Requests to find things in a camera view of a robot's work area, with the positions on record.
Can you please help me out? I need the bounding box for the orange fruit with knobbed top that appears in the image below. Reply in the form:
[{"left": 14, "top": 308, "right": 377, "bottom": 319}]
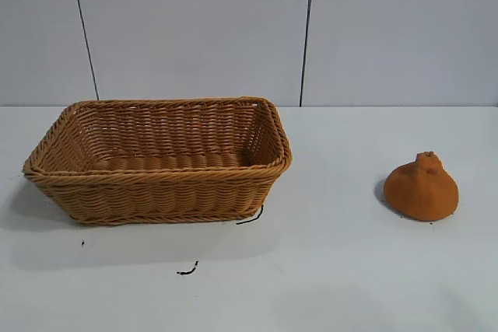
[{"left": 383, "top": 150, "right": 460, "bottom": 230}]

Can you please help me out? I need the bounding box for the brown woven wicker basket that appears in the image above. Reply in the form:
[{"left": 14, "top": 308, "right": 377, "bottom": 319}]
[{"left": 21, "top": 95, "right": 293, "bottom": 227}]

